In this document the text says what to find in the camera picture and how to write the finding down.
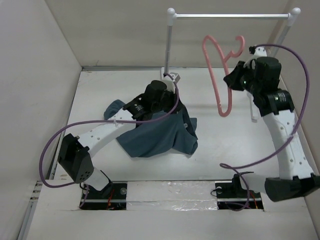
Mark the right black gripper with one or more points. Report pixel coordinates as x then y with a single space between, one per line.
241 67

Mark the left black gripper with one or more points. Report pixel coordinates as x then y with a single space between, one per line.
173 97

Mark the teal t shirt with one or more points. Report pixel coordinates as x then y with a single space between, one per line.
177 132

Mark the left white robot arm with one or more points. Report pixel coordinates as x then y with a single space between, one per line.
76 152

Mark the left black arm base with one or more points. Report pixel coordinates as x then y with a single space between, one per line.
114 200

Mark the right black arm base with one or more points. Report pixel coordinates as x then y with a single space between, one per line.
231 196

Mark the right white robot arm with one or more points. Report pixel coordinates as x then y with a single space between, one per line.
295 177

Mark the white metal clothes rack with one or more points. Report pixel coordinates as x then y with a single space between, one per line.
172 16

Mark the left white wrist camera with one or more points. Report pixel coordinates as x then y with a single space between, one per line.
171 77

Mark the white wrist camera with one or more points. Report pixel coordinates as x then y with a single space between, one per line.
171 77
257 51

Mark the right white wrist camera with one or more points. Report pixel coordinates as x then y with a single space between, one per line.
257 51

